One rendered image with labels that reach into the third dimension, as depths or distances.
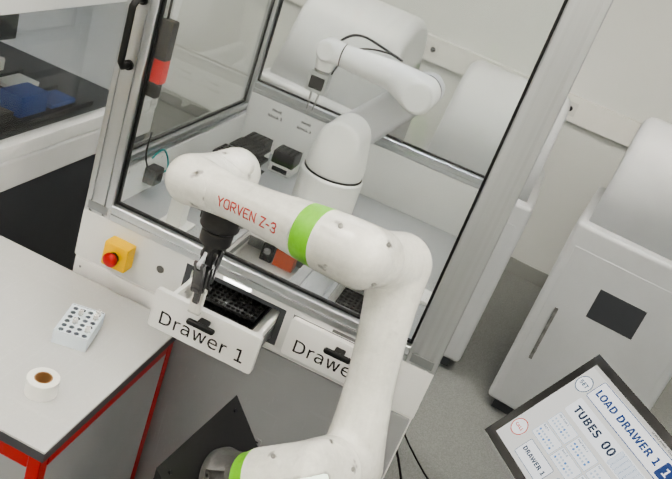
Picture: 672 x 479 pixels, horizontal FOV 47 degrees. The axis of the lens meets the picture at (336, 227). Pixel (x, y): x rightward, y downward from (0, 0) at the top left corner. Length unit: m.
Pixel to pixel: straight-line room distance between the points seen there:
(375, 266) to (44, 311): 1.01
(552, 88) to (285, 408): 1.08
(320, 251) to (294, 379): 0.79
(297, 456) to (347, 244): 0.38
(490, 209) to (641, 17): 3.12
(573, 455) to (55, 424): 1.08
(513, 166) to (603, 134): 3.09
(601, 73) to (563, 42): 3.13
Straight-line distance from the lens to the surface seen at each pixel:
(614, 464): 1.70
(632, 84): 4.79
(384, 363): 1.48
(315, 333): 1.96
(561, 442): 1.75
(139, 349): 1.99
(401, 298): 1.46
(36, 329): 2.00
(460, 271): 1.81
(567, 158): 4.89
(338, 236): 1.32
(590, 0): 1.66
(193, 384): 2.22
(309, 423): 2.13
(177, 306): 1.91
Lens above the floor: 1.97
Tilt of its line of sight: 25 degrees down
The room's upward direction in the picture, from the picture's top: 20 degrees clockwise
